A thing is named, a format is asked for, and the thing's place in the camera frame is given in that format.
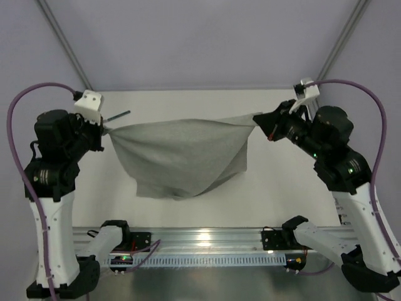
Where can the knife with green handle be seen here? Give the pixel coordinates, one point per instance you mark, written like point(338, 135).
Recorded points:
point(117, 116)

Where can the slotted grey cable duct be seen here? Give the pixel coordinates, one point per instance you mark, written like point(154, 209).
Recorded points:
point(210, 260)

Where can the aluminium front rail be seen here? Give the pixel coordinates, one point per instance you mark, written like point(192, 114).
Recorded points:
point(208, 240)

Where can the corner frame post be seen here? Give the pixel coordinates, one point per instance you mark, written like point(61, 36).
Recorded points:
point(55, 27)
point(343, 38)

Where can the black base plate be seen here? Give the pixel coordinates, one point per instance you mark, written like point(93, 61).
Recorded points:
point(277, 239)
point(140, 241)

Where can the grey cloth napkin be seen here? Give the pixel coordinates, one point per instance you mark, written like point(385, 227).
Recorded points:
point(181, 159)

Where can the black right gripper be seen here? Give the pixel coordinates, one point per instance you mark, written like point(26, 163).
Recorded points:
point(277, 124)

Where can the right corner frame post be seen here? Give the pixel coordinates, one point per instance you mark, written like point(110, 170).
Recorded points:
point(343, 38)

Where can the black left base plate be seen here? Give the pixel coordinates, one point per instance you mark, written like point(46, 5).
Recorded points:
point(140, 241)

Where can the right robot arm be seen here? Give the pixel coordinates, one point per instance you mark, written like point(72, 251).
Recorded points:
point(368, 265)

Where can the left corner frame post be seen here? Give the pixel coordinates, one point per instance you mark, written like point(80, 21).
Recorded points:
point(55, 27)

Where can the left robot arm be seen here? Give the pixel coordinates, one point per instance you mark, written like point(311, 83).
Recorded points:
point(63, 138)

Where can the controller board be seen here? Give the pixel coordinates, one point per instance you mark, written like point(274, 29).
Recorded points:
point(120, 264)
point(295, 262)

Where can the right controller board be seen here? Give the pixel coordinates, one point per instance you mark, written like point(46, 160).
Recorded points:
point(295, 262)

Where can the left controller board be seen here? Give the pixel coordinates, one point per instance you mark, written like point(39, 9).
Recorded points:
point(120, 264)

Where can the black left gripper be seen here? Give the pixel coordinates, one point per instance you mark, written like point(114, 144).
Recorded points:
point(97, 135)

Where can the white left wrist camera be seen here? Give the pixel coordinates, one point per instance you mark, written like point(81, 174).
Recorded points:
point(89, 106)

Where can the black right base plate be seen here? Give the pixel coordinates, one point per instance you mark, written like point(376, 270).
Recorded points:
point(277, 239)

